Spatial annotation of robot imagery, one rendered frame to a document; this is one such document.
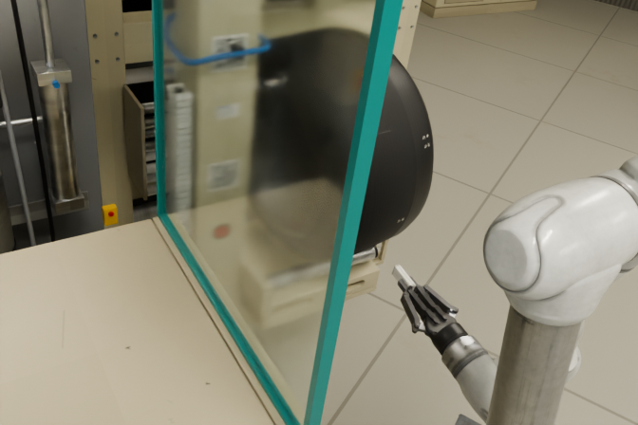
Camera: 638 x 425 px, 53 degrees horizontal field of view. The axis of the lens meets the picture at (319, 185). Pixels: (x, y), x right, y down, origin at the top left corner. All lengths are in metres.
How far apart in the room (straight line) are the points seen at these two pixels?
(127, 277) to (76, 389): 0.23
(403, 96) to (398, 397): 1.46
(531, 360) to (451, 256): 2.36
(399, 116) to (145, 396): 0.82
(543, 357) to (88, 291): 0.70
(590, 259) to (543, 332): 0.14
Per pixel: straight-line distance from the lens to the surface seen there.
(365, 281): 1.79
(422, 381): 2.71
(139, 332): 1.03
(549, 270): 0.85
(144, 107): 1.77
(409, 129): 1.46
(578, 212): 0.88
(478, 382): 1.40
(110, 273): 1.12
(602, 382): 3.03
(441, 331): 1.46
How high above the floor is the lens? 2.02
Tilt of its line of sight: 34 degrees down
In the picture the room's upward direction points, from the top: 8 degrees clockwise
